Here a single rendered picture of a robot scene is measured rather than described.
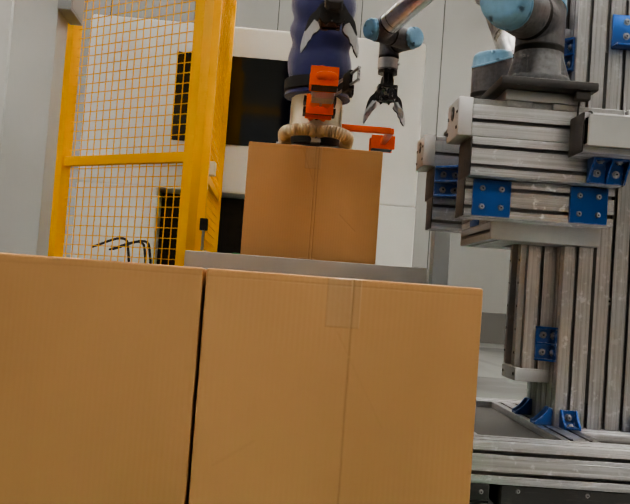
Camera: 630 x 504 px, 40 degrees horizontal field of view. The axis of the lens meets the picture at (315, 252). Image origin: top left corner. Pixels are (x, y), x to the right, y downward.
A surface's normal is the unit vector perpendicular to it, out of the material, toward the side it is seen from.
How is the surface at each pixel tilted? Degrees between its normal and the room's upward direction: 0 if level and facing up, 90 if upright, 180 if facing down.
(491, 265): 90
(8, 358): 90
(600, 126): 90
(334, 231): 90
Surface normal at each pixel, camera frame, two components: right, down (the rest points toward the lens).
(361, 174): 0.04, -0.04
